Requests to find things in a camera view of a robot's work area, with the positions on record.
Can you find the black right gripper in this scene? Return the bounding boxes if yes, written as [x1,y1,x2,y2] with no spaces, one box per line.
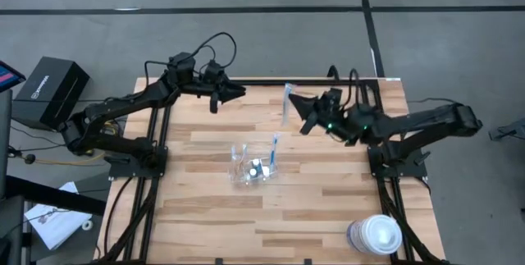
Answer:
[288,94,362,147]

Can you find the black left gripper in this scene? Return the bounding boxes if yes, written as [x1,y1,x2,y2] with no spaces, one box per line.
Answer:
[180,80,247,115]

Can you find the blue toothbrush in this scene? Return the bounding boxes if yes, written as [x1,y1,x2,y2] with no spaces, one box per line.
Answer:
[268,132,281,171]
[281,82,296,128]

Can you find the clear acrylic organizer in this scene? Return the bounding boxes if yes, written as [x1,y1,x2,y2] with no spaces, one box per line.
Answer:
[227,140,281,189]

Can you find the black cardboard box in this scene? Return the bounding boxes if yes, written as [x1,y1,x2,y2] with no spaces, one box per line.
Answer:
[11,55,91,133]

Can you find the black desk stand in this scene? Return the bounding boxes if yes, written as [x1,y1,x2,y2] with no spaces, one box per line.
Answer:
[0,88,108,265]

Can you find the white paper sheets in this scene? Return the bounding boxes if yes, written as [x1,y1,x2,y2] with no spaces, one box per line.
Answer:
[23,180,94,252]

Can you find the tablet with coloured screen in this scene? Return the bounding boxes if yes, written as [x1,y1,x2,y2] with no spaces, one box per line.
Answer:
[0,60,27,94]

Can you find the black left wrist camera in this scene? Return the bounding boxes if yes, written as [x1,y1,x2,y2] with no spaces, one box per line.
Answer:
[203,60,226,85]

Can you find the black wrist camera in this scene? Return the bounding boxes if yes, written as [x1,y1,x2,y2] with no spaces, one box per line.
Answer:
[203,60,226,85]
[322,87,345,109]

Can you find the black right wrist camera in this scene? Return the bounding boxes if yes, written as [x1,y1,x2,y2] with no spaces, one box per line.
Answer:
[322,87,345,109]

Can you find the black left wrist camera cable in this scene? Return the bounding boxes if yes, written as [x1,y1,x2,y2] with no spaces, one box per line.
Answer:
[191,30,239,73]

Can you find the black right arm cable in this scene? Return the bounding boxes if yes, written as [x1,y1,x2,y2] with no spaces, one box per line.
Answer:
[326,65,363,108]

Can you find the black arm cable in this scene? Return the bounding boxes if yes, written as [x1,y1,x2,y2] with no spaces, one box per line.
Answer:
[143,59,173,90]
[326,65,363,108]

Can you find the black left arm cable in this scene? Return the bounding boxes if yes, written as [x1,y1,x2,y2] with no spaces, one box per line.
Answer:
[143,59,173,90]

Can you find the yellow cable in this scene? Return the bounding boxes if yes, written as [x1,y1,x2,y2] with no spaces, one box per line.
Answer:
[34,149,107,167]

